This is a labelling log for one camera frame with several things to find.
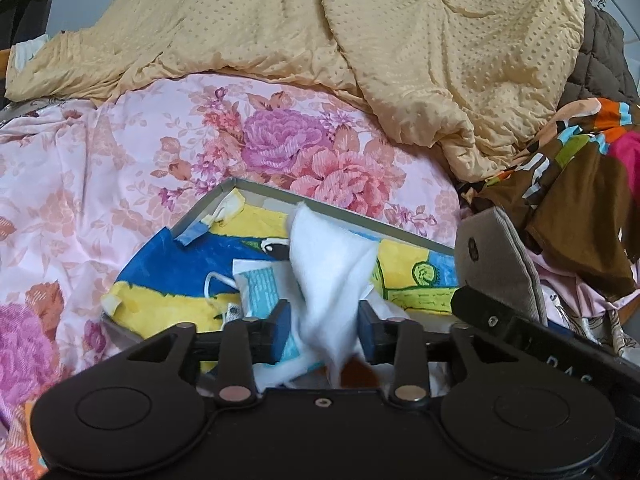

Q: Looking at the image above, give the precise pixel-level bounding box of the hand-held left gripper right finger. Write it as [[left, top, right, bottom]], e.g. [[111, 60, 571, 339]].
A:
[[357, 301, 506, 407]]

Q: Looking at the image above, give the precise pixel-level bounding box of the white nonwoven cloth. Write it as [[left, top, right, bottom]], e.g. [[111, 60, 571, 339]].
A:
[[287, 202, 381, 381]]

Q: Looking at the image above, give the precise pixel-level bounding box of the blue face mask packet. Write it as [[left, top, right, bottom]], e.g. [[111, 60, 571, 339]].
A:
[[232, 259, 301, 321]]

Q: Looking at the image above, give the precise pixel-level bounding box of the colourful patchwork cloth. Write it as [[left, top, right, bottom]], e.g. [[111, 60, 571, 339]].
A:
[[460, 97, 640, 301]]

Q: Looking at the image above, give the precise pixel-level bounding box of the brown quilted jacket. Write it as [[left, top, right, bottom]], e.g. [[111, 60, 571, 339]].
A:
[[555, 2, 628, 111]]

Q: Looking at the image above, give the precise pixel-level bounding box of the white gold damask cloth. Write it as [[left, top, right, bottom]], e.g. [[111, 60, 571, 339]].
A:
[[550, 305, 640, 356]]

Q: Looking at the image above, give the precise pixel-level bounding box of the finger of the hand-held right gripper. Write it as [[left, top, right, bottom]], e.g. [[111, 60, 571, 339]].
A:
[[451, 285, 521, 333]]

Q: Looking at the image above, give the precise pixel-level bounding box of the white gauze cloth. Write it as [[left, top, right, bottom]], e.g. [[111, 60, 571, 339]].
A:
[[197, 305, 451, 393]]

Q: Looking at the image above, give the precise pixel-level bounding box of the pale pink cloth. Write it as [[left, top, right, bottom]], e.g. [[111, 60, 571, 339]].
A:
[[530, 250, 640, 331]]

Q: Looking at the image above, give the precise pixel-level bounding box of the pink floral bed sheet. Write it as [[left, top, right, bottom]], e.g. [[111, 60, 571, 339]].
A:
[[0, 72, 463, 480]]

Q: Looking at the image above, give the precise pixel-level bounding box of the yellow blue cartoon towel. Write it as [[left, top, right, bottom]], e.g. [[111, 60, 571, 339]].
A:
[[102, 195, 458, 341]]

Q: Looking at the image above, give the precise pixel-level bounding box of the dark window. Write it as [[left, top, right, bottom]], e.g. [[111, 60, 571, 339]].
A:
[[0, 0, 61, 48]]

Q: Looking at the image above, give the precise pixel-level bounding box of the yellow dotted quilt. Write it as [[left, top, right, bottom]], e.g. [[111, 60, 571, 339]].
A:
[[5, 0, 586, 183]]

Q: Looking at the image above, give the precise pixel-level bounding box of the shallow grey box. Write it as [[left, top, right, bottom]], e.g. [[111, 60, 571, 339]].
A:
[[102, 176, 458, 391]]

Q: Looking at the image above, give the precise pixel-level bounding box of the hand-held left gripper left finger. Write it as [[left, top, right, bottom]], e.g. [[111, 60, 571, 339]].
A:
[[127, 300, 291, 406]]

